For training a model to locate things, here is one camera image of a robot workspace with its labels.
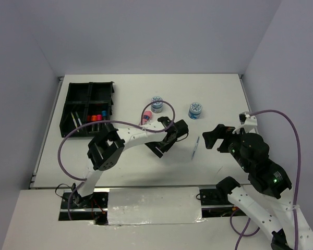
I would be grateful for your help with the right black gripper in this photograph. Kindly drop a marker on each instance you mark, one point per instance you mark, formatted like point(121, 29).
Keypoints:
point(220, 130)

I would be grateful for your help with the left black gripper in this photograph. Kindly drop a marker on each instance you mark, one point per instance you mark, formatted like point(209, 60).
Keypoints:
point(153, 145)

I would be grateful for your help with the blue pen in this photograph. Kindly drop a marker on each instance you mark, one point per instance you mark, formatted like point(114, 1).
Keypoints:
point(195, 147)

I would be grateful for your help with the yellow pen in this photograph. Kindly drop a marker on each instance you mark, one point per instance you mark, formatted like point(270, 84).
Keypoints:
point(74, 120)

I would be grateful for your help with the green pen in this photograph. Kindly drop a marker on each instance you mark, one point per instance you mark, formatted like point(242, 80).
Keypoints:
point(78, 118)

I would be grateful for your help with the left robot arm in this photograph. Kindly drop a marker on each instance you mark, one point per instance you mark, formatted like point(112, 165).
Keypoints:
point(105, 149)

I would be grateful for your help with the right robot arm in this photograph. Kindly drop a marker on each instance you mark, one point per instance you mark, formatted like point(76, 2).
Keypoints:
point(286, 227)

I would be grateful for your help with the blue-lidded jar right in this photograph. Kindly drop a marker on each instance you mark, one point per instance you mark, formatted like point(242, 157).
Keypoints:
point(195, 110)

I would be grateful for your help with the blue-lidded jar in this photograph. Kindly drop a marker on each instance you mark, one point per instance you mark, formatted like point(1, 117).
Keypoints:
point(156, 104)
point(195, 110)

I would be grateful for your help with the pink-capped clear tube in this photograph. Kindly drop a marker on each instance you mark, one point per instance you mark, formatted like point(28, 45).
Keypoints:
point(147, 115)

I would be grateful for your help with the blue-lidded jar left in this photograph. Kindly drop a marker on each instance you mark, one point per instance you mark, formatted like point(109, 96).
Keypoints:
point(156, 104)

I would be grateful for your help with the black four-compartment organizer tray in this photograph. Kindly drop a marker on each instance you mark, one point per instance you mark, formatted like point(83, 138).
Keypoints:
point(87, 99)

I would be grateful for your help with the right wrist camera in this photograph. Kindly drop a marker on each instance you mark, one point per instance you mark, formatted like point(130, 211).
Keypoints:
point(248, 123)

